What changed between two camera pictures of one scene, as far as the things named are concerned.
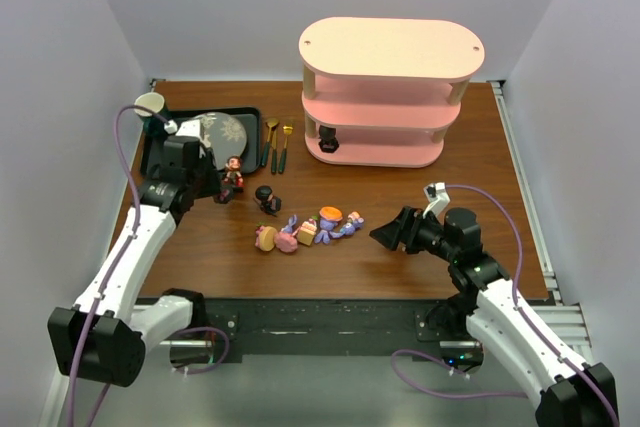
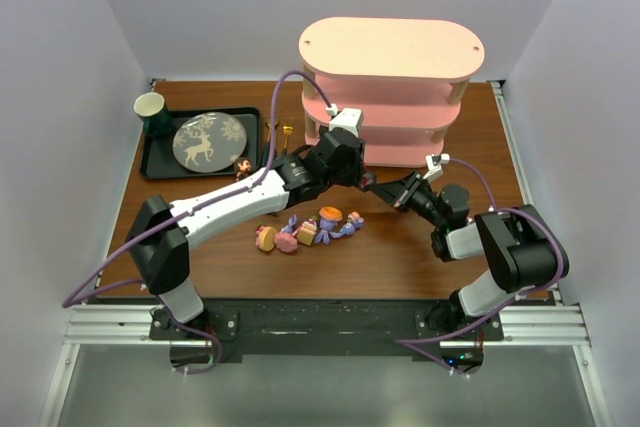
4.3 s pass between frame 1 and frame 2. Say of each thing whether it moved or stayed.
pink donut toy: stayed
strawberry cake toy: stayed
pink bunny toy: stayed
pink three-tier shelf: stayed
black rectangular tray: stayed
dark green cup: stayed
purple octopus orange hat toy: stayed
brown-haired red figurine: moved
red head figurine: moved
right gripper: moved
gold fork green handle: stayed
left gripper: moved
